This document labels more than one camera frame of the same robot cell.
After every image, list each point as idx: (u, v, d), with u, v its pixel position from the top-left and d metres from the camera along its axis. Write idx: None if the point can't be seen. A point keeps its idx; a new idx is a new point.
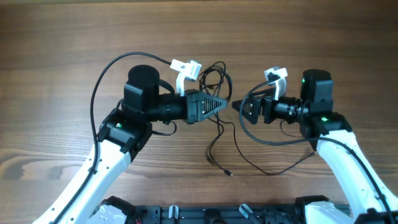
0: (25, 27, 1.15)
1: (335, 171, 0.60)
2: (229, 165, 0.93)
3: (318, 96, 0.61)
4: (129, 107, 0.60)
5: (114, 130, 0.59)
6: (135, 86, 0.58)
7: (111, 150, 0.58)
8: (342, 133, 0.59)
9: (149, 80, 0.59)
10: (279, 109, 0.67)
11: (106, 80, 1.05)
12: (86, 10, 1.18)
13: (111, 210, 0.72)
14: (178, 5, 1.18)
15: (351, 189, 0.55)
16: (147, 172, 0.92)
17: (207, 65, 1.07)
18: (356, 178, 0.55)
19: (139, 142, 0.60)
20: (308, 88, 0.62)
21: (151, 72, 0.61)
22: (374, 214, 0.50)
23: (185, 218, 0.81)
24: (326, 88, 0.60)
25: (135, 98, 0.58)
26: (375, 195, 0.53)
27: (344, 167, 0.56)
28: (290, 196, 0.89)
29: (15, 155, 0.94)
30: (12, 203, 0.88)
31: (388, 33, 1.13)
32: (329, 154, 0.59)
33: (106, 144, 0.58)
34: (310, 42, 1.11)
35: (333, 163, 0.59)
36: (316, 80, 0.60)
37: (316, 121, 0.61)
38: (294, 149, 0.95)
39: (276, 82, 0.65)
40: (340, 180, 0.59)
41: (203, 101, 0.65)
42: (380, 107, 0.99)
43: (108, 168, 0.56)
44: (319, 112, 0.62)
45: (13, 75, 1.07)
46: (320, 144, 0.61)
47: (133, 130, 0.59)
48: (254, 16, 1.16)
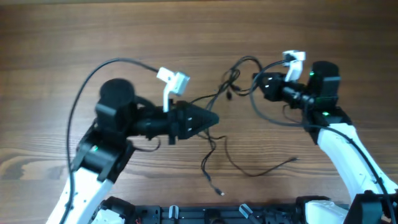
0: (26, 27, 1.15)
1: (334, 160, 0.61)
2: (229, 165, 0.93)
3: (324, 92, 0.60)
4: (104, 128, 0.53)
5: (89, 156, 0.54)
6: (107, 105, 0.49)
7: (87, 179, 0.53)
8: (342, 126, 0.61)
9: (124, 98, 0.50)
10: (286, 93, 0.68)
11: (106, 80, 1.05)
12: (86, 10, 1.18)
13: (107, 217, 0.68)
14: (178, 6, 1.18)
15: (350, 174, 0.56)
16: (147, 172, 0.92)
17: (207, 65, 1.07)
18: (353, 164, 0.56)
19: (119, 163, 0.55)
20: (316, 83, 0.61)
21: (124, 87, 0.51)
22: (372, 196, 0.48)
23: (184, 218, 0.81)
24: (334, 84, 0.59)
25: (108, 118, 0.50)
26: (372, 180, 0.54)
27: (344, 155, 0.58)
28: (290, 196, 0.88)
29: (15, 155, 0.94)
30: (12, 203, 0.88)
31: (388, 33, 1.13)
32: (329, 142, 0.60)
33: (81, 173, 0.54)
34: (310, 42, 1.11)
35: (331, 152, 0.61)
36: (324, 77, 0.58)
37: (318, 115, 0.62)
38: (294, 149, 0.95)
39: (291, 63, 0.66)
40: (339, 168, 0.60)
41: (191, 118, 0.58)
42: (381, 107, 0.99)
43: (86, 201, 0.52)
44: (323, 107, 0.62)
45: (13, 75, 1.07)
46: (321, 135, 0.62)
47: (112, 152, 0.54)
48: (254, 15, 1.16)
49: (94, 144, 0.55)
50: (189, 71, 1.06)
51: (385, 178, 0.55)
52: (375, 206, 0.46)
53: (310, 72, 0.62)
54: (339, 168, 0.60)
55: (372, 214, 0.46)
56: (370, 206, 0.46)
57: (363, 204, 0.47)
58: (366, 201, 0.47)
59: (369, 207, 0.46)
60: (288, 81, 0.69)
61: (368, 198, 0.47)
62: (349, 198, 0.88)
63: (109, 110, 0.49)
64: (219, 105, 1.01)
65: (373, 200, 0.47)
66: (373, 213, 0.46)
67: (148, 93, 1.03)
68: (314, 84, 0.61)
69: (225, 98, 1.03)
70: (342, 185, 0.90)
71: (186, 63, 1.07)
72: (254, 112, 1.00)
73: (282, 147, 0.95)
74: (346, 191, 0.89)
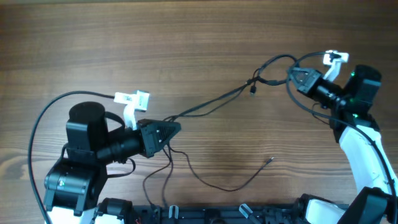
0: (25, 27, 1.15)
1: (351, 157, 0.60)
2: (229, 165, 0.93)
3: (360, 94, 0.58)
4: (75, 150, 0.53)
5: (59, 193, 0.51)
6: (78, 122, 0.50)
7: (64, 216, 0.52)
8: (369, 128, 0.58)
9: (94, 114, 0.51)
10: (319, 90, 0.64)
11: (106, 80, 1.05)
12: (86, 10, 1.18)
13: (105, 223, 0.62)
14: (178, 5, 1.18)
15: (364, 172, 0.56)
16: (147, 172, 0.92)
17: (207, 65, 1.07)
18: (370, 163, 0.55)
19: (94, 188, 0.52)
20: (354, 84, 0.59)
21: (94, 105, 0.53)
22: (380, 191, 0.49)
23: (184, 218, 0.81)
24: (372, 88, 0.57)
25: (80, 136, 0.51)
26: (385, 181, 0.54)
27: (362, 154, 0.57)
28: (289, 196, 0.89)
29: (15, 154, 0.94)
30: (12, 203, 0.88)
31: (388, 33, 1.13)
32: (350, 140, 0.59)
33: (57, 212, 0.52)
34: (310, 42, 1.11)
35: (350, 148, 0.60)
36: (366, 79, 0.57)
37: (348, 116, 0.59)
38: (294, 149, 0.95)
39: (336, 61, 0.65)
40: (354, 164, 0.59)
41: (158, 130, 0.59)
42: (380, 107, 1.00)
43: None
44: (355, 109, 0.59)
45: (13, 74, 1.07)
46: (345, 132, 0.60)
47: (83, 178, 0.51)
48: (254, 15, 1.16)
49: (61, 178, 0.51)
50: (189, 70, 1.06)
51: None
52: (380, 200, 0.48)
53: (352, 73, 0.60)
54: (354, 164, 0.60)
55: (375, 206, 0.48)
56: (374, 199, 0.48)
57: (369, 195, 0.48)
58: (374, 193, 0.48)
59: (375, 198, 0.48)
60: (324, 81, 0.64)
61: (376, 192, 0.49)
62: (348, 198, 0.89)
63: (78, 128, 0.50)
64: (219, 105, 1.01)
65: (380, 195, 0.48)
66: (376, 206, 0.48)
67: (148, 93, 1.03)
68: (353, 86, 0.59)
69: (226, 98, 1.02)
70: (341, 185, 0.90)
71: (186, 63, 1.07)
72: (254, 112, 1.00)
73: (283, 147, 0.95)
74: (346, 191, 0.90)
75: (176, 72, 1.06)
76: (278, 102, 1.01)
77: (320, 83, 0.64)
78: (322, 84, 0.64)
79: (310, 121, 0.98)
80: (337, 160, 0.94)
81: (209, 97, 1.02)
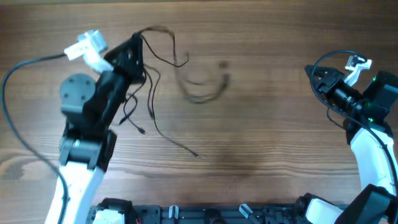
0: (25, 27, 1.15)
1: (359, 158, 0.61)
2: (229, 165, 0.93)
3: (379, 99, 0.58)
4: (78, 125, 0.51)
5: (74, 151, 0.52)
6: (74, 105, 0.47)
7: (76, 172, 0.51)
8: (382, 134, 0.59)
9: (87, 93, 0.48)
10: (337, 92, 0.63)
11: None
12: (86, 10, 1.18)
13: (107, 215, 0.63)
14: (178, 5, 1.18)
15: (372, 171, 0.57)
16: (147, 172, 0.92)
17: (207, 66, 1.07)
18: (379, 164, 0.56)
19: (105, 152, 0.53)
20: (374, 89, 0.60)
21: (83, 81, 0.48)
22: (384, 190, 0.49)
23: (185, 218, 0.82)
24: (392, 95, 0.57)
25: (78, 117, 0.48)
26: (391, 182, 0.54)
27: (372, 154, 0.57)
28: (290, 197, 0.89)
29: (15, 154, 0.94)
30: (12, 203, 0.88)
31: (388, 33, 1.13)
32: (361, 140, 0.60)
33: (70, 168, 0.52)
34: (310, 42, 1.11)
35: (359, 149, 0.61)
36: (387, 86, 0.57)
37: (364, 119, 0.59)
38: (294, 149, 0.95)
39: (358, 65, 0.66)
40: (362, 165, 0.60)
41: (127, 55, 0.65)
42: None
43: (81, 191, 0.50)
44: (371, 114, 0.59)
45: (13, 75, 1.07)
46: (357, 134, 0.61)
47: (96, 141, 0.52)
48: (254, 16, 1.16)
49: (76, 139, 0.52)
50: (189, 71, 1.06)
51: None
52: (382, 198, 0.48)
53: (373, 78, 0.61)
54: (362, 165, 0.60)
55: (377, 203, 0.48)
56: (379, 196, 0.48)
57: (372, 191, 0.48)
58: (377, 190, 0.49)
59: (377, 195, 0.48)
60: (345, 85, 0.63)
61: (380, 190, 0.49)
62: (348, 198, 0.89)
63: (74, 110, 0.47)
64: (219, 105, 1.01)
65: (384, 192, 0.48)
66: (380, 203, 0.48)
67: None
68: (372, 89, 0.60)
69: (225, 98, 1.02)
70: (342, 185, 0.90)
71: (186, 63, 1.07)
72: (254, 113, 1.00)
73: (283, 147, 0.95)
74: (346, 191, 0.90)
75: (176, 72, 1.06)
76: (278, 102, 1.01)
77: (340, 84, 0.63)
78: (341, 84, 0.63)
79: (310, 121, 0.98)
80: (337, 160, 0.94)
81: (209, 97, 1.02)
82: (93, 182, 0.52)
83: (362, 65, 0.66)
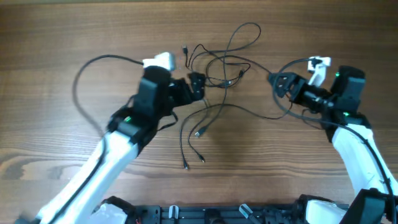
0: (25, 27, 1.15)
1: (347, 160, 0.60)
2: (229, 165, 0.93)
3: (347, 93, 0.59)
4: (139, 102, 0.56)
5: (122, 123, 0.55)
6: (150, 81, 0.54)
7: (119, 140, 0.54)
8: (360, 127, 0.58)
9: (163, 78, 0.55)
10: (306, 94, 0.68)
11: (106, 80, 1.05)
12: (86, 10, 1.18)
13: (112, 209, 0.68)
14: (178, 5, 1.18)
15: (360, 172, 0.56)
16: (147, 172, 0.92)
17: (208, 67, 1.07)
18: (365, 163, 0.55)
19: (146, 136, 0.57)
20: (338, 83, 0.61)
21: (163, 71, 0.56)
22: (375, 191, 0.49)
23: (185, 218, 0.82)
24: (357, 86, 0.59)
25: (148, 91, 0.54)
26: (380, 180, 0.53)
27: (356, 153, 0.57)
28: (290, 196, 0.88)
29: (15, 154, 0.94)
30: (12, 203, 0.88)
31: (388, 33, 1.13)
32: (344, 140, 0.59)
33: (114, 136, 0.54)
34: (310, 42, 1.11)
35: (344, 149, 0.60)
36: (350, 76, 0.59)
37: (338, 114, 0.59)
38: (294, 149, 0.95)
39: (318, 66, 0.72)
40: (349, 165, 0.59)
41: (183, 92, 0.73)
42: (382, 107, 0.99)
43: (117, 159, 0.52)
44: (344, 108, 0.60)
45: (13, 75, 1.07)
46: (337, 134, 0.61)
47: (140, 125, 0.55)
48: (254, 16, 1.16)
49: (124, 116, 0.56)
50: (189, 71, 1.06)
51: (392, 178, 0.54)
52: (377, 201, 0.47)
53: (337, 74, 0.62)
54: (350, 167, 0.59)
55: (373, 209, 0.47)
56: (374, 201, 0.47)
57: (365, 198, 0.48)
58: (368, 193, 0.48)
59: (371, 200, 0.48)
60: (311, 87, 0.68)
61: (371, 192, 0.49)
62: (348, 198, 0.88)
63: (148, 83, 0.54)
64: (219, 104, 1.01)
65: (376, 195, 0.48)
66: (375, 208, 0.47)
67: None
68: (338, 83, 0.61)
69: (225, 98, 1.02)
70: (342, 185, 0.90)
71: (186, 65, 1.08)
72: (254, 113, 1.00)
73: (282, 147, 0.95)
74: (346, 191, 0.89)
75: (176, 72, 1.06)
76: (278, 102, 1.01)
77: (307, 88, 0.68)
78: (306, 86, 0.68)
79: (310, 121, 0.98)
80: (337, 160, 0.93)
81: (209, 97, 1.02)
82: (125, 157, 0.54)
83: (322, 66, 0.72)
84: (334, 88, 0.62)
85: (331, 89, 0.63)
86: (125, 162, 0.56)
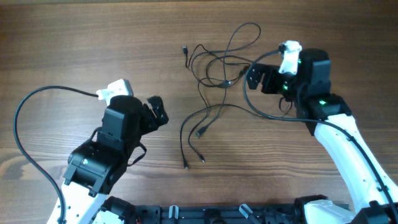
0: (25, 27, 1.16)
1: (335, 160, 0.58)
2: (229, 166, 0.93)
3: (315, 79, 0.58)
4: (106, 135, 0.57)
5: (81, 168, 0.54)
6: (116, 111, 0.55)
7: (79, 191, 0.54)
8: (342, 117, 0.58)
9: (131, 107, 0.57)
10: (278, 82, 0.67)
11: (106, 80, 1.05)
12: (86, 10, 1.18)
13: (106, 219, 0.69)
14: (178, 5, 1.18)
15: (352, 177, 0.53)
16: (147, 172, 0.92)
17: (207, 66, 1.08)
18: (356, 166, 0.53)
19: (112, 176, 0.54)
20: (305, 70, 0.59)
21: (132, 100, 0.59)
22: (378, 207, 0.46)
23: (185, 218, 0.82)
24: (325, 68, 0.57)
25: (116, 122, 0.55)
26: (377, 186, 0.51)
27: (343, 153, 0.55)
28: (289, 196, 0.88)
29: (15, 154, 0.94)
30: (12, 203, 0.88)
31: (388, 33, 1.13)
32: (328, 139, 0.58)
33: (74, 187, 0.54)
34: (310, 42, 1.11)
35: (332, 149, 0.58)
36: (314, 62, 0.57)
37: (313, 104, 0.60)
38: (294, 149, 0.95)
39: (285, 53, 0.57)
40: (339, 165, 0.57)
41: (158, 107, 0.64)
42: (381, 107, 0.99)
43: (78, 216, 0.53)
44: (316, 94, 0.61)
45: (13, 75, 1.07)
46: (318, 129, 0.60)
47: (102, 164, 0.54)
48: (254, 16, 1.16)
49: (85, 157, 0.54)
50: (189, 71, 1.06)
51: (389, 183, 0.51)
52: (384, 220, 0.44)
53: (300, 61, 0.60)
54: (340, 168, 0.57)
55: None
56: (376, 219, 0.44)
57: (372, 222, 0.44)
58: (372, 214, 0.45)
59: (375, 221, 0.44)
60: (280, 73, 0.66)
61: (374, 211, 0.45)
62: (348, 198, 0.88)
63: (117, 114, 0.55)
64: (219, 104, 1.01)
65: (379, 212, 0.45)
66: None
67: (148, 93, 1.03)
68: (304, 70, 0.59)
69: (225, 98, 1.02)
70: (342, 185, 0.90)
71: (186, 65, 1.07)
72: (254, 113, 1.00)
73: (282, 147, 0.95)
74: (346, 191, 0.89)
75: (176, 72, 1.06)
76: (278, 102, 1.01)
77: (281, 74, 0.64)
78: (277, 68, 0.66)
79: None
80: None
81: (209, 97, 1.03)
82: (90, 209, 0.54)
83: (288, 53, 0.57)
84: (303, 75, 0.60)
85: (298, 78, 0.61)
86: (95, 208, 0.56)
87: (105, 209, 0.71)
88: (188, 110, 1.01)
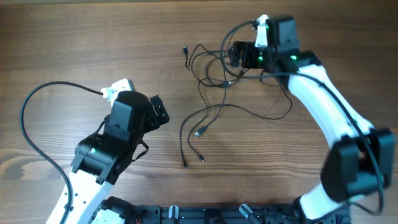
0: (25, 27, 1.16)
1: (310, 108, 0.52)
2: (229, 165, 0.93)
3: (283, 36, 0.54)
4: (114, 127, 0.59)
5: (88, 157, 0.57)
6: (124, 102, 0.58)
7: (86, 179, 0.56)
8: (313, 68, 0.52)
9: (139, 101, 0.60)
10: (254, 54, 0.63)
11: (106, 80, 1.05)
12: (86, 10, 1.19)
13: (107, 217, 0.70)
14: (178, 5, 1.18)
15: (324, 119, 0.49)
16: (147, 172, 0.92)
17: (207, 66, 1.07)
18: (327, 108, 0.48)
19: (119, 165, 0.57)
20: (271, 33, 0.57)
21: (139, 96, 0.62)
22: (349, 139, 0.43)
23: (185, 218, 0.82)
24: (290, 27, 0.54)
25: (124, 115, 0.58)
26: (347, 122, 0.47)
27: (314, 99, 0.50)
28: (290, 196, 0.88)
29: (15, 155, 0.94)
30: (12, 203, 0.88)
31: (388, 33, 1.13)
32: (300, 88, 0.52)
33: (81, 175, 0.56)
34: (310, 42, 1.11)
35: (303, 97, 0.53)
36: (279, 22, 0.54)
37: (285, 60, 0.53)
38: (294, 149, 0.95)
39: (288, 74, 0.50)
40: (311, 111, 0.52)
41: (159, 105, 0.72)
42: (382, 107, 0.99)
43: (84, 203, 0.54)
44: (288, 53, 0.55)
45: (13, 75, 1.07)
46: (291, 82, 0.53)
47: (109, 155, 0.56)
48: (254, 15, 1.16)
49: (92, 147, 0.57)
50: (189, 71, 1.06)
51: (359, 117, 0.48)
52: (356, 152, 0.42)
53: (267, 27, 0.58)
54: (313, 113, 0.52)
55: (355, 160, 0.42)
56: (349, 150, 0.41)
57: (346, 155, 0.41)
58: (345, 145, 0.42)
59: (349, 152, 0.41)
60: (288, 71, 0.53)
61: (348, 142, 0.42)
62: None
63: (124, 107, 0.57)
64: (219, 104, 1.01)
65: (351, 142, 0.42)
66: (354, 158, 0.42)
67: (148, 93, 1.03)
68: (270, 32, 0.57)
69: (225, 98, 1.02)
70: None
71: (186, 65, 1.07)
72: (254, 113, 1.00)
73: (282, 147, 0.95)
74: None
75: (176, 72, 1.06)
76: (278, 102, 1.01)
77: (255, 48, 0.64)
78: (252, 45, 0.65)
79: (310, 121, 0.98)
80: None
81: (209, 97, 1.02)
82: (96, 198, 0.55)
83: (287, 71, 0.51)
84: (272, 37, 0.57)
85: (269, 42, 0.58)
86: (100, 199, 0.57)
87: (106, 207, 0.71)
88: (188, 110, 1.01)
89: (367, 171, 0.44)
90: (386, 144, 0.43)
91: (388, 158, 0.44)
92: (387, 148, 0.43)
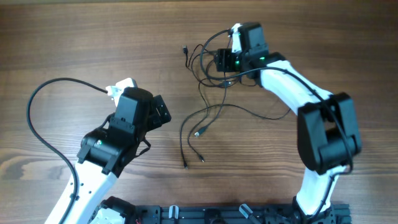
0: (25, 27, 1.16)
1: (282, 98, 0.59)
2: (229, 165, 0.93)
3: (253, 42, 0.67)
4: (119, 122, 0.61)
5: (94, 148, 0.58)
6: (129, 98, 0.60)
7: (91, 170, 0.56)
8: (280, 63, 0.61)
9: (144, 96, 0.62)
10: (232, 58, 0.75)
11: (106, 80, 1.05)
12: (86, 10, 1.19)
13: (108, 215, 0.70)
14: (178, 6, 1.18)
15: (290, 98, 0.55)
16: (147, 172, 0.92)
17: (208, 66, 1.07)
18: (290, 87, 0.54)
19: (124, 158, 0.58)
20: (242, 39, 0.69)
21: (145, 92, 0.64)
22: (311, 104, 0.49)
23: (185, 218, 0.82)
24: (258, 33, 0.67)
25: (129, 109, 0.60)
26: (309, 94, 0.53)
27: (281, 83, 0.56)
28: (290, 196, 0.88)
29: (15, 155, 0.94)
30: (12, 203, 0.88)
31: (388, 33, 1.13)
32: (270, 79, 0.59)
33: (86, 165, 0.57)
34: (310, 42, 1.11)
35: (274, 89, 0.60)
36: (249, 28, 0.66)
37: (256, 61, 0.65)
38: (294, 149, 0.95)
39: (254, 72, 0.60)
40: (283, 98, 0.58)
41: (161, 105, 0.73)
42: (381, 107, 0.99)
43: (91, 193, 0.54)
44: (257, 56, 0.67)
45: (13, 74, 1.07)
46: (263, 77, 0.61)
47: (114, 147, 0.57)
48: (254, 15, 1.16)
49: (99, 139, 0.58)
50: (189, 71, 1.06)
51: (319, 91, 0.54)
52: (318, 116, 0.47)
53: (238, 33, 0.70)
54: (285, 100, 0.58)
55: (319, 123, 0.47)
56: (313, 116, 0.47)
57: (308, 119, 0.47)
58: (307, 111, 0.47)
59: (312, 116, 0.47)
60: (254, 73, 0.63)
61: (309, 108, 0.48)
62: (349, 198, 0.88)
63: (130, 101, 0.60)
64: (219, 104, 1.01)
65: (313, 107, 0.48)
66: (318, 121, 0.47)
67: None
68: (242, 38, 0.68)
69: (225, 98, 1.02)
70: (342, 186, 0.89)
71: (186, 65, 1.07)
72: (254, 113, 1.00)
73: (282, 147, 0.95)
74: (347, 191, 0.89)
75: (176, 72, 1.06)
76: (278, 102, 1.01)
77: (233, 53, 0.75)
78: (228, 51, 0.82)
79: None
80: None
81: (209, 97, 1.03)
82: (101, 188, 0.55)
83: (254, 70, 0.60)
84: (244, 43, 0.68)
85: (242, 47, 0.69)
86: (105, 191, 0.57)
87: (106, 206, 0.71)
88: (188, 110, 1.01)
89: (334, 135, 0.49)
90: (344, 106, 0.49)
91: (349, 121, 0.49)
92: (347, 109, 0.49)
